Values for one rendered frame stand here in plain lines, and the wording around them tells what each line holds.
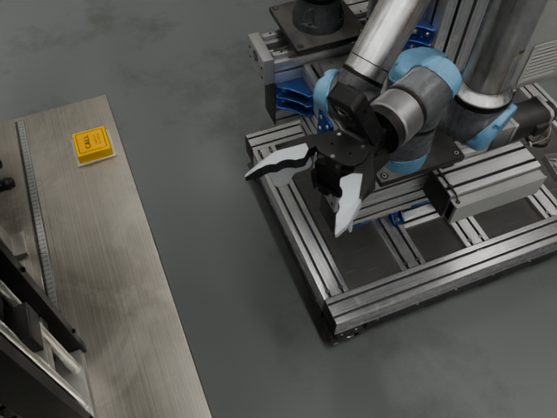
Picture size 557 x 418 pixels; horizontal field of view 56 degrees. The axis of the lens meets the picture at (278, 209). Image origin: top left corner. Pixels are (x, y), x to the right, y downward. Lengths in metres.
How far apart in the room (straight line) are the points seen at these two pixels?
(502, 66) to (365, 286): 0.92
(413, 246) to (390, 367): 0.41
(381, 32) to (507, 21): 0.21
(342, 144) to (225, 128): 1.77
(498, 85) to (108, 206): 0.78
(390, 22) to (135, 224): 0.59
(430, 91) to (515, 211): 1.32
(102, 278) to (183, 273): 1.03
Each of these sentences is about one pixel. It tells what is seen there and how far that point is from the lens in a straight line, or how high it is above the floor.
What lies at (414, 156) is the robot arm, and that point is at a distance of 0.87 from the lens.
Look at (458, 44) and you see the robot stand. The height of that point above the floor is 0.94.
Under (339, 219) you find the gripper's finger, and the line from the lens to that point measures 0.61.
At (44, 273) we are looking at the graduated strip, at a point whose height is 0.90.
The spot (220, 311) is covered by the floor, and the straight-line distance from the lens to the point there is 1.93.
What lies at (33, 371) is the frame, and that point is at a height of 1.18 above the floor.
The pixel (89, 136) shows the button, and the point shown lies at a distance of 1.21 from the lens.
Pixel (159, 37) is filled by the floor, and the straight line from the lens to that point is 2.99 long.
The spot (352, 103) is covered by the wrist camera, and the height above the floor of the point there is 1.33.
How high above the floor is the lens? 1.76
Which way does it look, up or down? 55 degrees down
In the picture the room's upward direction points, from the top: straight up
